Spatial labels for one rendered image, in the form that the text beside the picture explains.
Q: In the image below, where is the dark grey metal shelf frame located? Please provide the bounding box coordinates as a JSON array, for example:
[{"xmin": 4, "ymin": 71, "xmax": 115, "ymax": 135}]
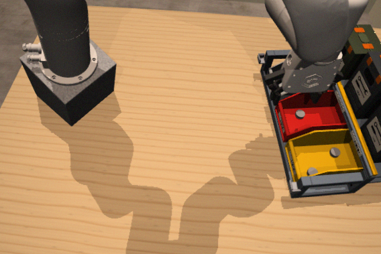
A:
[{"xmin": 257, "ymin": 50, "xmax": 381, "ymax": 198}]

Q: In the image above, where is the yellow long thin bar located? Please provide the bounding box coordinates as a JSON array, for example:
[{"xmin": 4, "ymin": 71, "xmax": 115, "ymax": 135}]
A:
[{"xmin": 337, "ymin": 81, "xmax": 378, "ymax": 176}]

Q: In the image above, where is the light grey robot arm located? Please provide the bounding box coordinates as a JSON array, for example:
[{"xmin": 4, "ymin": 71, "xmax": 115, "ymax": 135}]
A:
[{"xmin": 23, "ymin": 0, "xmax": 369, "ymax": 86}]

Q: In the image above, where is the red bin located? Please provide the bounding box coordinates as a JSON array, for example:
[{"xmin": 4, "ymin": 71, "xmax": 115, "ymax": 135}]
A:
[{"xmin": 276, "ymin": 90, "xmax": 348, "ymax": 143}]

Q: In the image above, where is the yellow open bin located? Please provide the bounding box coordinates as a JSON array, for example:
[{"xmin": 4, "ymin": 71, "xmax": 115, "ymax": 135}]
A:
[{"xmin": 286, "ymin": 129, "xmax": 364, "ymax": 182}]

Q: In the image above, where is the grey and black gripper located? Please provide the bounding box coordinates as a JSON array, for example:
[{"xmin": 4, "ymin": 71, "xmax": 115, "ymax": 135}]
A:
[{"xmin": 264, "ymin": 49, "xmax": 344, "ymax": 106}]

